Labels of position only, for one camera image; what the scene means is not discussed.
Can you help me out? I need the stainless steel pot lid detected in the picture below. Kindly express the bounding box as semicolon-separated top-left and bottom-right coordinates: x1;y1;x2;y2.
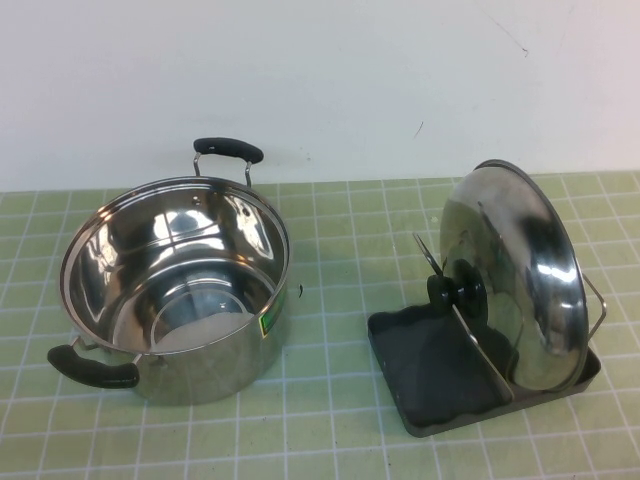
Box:
426;158;587;392

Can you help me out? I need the stainless steel cooking pot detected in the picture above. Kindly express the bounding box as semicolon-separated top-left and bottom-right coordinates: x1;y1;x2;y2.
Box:
46;137;292;407

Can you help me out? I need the green checked tablecloth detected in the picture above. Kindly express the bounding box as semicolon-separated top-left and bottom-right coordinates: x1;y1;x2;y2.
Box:
0;169;640;480

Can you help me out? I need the wire lid rack with tray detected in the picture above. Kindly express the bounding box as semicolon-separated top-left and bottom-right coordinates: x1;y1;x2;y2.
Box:
366;231;609;440

